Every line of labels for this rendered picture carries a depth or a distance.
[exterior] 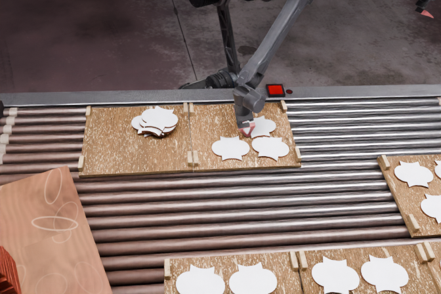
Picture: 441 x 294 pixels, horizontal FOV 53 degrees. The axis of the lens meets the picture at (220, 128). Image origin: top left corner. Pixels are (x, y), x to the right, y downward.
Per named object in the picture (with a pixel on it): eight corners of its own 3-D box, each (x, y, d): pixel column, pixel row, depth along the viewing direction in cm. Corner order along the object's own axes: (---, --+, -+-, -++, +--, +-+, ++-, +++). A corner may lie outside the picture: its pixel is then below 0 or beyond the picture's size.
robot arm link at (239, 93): (239, 81, 166) (228, 89, 164) (252, 88, 162) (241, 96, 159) (242, 95, 171) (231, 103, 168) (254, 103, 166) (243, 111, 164)
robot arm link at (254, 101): (255, 75, 169) (243, 69, 162) (277, 86, 162) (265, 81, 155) (241, 102, 170) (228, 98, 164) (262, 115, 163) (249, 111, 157)
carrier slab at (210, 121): (188, 107, 187) (188, 105, 186) (282, 105, 192) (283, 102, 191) (193, 172, 163) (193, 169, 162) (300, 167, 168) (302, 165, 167)
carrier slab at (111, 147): (88, 111, 183) (87, 107, 181) (187, 107, 187) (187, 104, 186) (79, 178, 158) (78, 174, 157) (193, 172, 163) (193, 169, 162)
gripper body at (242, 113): (249, 104, 176) (247, 90, 171) (254, 121, 168) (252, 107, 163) (233, 107, 176) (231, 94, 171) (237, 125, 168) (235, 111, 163)
